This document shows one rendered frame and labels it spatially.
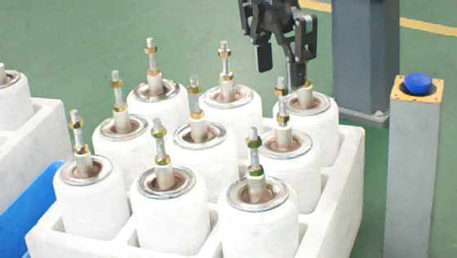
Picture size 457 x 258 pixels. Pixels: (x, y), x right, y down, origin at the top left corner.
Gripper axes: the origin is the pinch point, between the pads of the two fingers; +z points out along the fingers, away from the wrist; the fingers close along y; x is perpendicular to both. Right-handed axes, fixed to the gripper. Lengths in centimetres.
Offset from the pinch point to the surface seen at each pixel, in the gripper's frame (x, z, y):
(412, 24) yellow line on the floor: -91, 36, 66
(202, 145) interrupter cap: 8.6, 10.5, 6.2
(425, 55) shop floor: -79, 36, 49
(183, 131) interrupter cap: 8.8, 10.4, 11.1
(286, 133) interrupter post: 0.3, 8.4, -1.1
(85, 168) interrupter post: 24.3, 9.7, 9.7
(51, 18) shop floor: -13, 36, 149
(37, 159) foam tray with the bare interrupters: 24, 24, 41
